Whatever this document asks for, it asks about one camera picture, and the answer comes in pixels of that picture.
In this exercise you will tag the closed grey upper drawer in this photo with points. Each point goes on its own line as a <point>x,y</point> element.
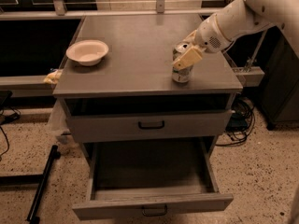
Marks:
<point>87,129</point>

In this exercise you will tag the metal frame rail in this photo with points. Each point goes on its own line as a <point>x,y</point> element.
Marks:
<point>21,10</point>

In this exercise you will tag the open grey lower drawer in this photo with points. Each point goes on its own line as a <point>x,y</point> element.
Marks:
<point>125,176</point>

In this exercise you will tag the black upper drawer handle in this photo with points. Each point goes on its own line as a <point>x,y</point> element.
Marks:
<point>151,125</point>

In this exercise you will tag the white paper bowl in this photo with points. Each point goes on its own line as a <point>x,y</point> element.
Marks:
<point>87,52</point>

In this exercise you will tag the black drawer handle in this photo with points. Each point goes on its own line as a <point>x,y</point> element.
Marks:
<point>151,125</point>
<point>154,211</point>

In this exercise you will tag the black floor stand bar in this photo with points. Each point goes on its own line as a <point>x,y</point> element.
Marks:
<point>32,218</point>

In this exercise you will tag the grey drawer cabinet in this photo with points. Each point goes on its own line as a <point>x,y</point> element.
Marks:
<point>135,78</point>

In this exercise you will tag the black lower drawer handle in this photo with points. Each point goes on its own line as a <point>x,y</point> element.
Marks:
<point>154,211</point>

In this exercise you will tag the yellow crumpled sponge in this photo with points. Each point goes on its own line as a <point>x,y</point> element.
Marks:
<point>53,77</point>

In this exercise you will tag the dark cabinet at right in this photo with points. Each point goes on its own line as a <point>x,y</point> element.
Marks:
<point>279,90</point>

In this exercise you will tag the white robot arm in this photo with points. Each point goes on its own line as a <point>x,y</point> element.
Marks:
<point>240,17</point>

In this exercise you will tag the clear plastic bag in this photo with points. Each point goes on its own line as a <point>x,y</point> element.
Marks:
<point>57,124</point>

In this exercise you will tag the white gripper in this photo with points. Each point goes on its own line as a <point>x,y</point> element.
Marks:
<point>209,34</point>

